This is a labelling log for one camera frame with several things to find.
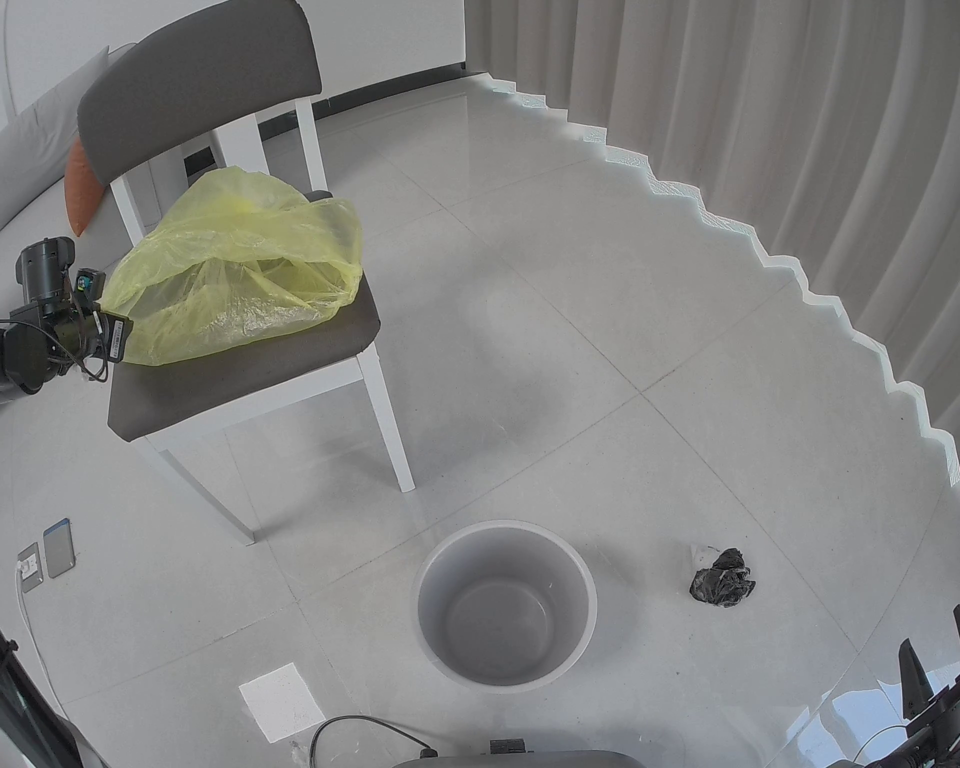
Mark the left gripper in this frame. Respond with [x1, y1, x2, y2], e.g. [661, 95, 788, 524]
[56, 307, 135, 367]

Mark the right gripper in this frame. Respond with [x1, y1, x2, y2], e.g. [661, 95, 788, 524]
[888, 603, 960, 768]

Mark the yellow plastic bag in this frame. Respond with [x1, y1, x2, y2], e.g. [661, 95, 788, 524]
[99, 166, 365, 367]

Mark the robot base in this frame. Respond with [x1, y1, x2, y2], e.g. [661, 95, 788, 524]
[390, 738, 639, 768]

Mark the white trash bin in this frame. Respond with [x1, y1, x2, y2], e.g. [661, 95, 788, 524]
[414, 519, 599, 687]

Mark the orange pillow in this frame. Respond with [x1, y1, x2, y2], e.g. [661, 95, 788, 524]
[66, 141, 106, 238]

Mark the bed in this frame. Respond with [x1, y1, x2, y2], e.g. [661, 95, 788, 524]
[0, 45, 189, 252]

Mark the grey and white chair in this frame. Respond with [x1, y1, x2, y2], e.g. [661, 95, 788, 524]
[77, 0, 416, 545]

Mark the pale grey pillow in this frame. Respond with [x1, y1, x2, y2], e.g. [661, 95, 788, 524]
[0, 45, 114, 226]

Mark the crumpled black plastic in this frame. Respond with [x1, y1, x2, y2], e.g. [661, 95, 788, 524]
[690, 547, 756, 609]

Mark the beige curtain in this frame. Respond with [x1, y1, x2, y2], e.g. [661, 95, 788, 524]
[465, 0, 960, 481]

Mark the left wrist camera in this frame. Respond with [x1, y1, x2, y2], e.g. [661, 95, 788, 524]
[71, 266, 105, 310]

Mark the white cable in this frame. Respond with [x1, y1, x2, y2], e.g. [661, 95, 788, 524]
[16, 555, 76, 725]

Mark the black cable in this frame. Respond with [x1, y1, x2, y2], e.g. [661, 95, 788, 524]
[309, 716, 438, 768]

